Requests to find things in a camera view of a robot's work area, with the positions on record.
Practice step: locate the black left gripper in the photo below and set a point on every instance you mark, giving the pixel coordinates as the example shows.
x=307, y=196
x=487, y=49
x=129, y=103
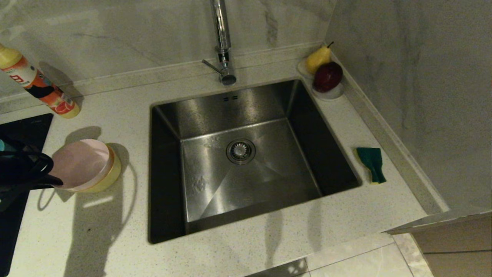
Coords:
x=15, y=169

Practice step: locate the black induction cooktop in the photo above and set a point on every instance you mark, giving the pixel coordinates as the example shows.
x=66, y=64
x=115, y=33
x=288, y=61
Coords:
x=23, y=127

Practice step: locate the stainless steel sink basin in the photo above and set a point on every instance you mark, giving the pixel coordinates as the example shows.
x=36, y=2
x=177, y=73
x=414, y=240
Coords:
x=269, y=161

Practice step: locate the chrome faucet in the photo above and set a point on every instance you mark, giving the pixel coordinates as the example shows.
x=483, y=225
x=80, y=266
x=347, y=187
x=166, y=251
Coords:
x=222, y=34

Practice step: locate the blue plastic bowl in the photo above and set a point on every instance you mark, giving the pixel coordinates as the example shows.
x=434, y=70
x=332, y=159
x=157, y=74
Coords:
x=2, y=145

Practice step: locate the yellow pear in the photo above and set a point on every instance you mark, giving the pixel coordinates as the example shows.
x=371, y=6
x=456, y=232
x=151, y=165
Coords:
x=317, y=59

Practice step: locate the green and yellow sponge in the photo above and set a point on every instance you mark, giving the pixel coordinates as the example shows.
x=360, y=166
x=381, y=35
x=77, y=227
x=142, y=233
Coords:
x=371, y=159

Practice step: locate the pink plastic bowl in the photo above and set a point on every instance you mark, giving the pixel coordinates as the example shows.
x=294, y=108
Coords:
x=82, y=163

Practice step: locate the small white dish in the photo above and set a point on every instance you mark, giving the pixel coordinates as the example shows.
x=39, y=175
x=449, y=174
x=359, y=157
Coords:
x=301, y=69
x=330, y=94

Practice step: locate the yellow plastic bowl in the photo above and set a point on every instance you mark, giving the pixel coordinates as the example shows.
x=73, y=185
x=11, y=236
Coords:
x=111, y=173

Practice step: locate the dark red apple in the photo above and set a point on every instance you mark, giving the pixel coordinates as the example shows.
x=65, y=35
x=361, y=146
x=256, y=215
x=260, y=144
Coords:
x=327, y=77

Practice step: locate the round metal drain strainer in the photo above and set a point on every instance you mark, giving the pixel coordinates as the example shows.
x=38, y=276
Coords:
x=241, y=151

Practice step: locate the yellow-capped orange dish soap bottle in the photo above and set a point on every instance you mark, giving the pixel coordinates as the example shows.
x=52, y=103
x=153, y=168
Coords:
x=27, y=75

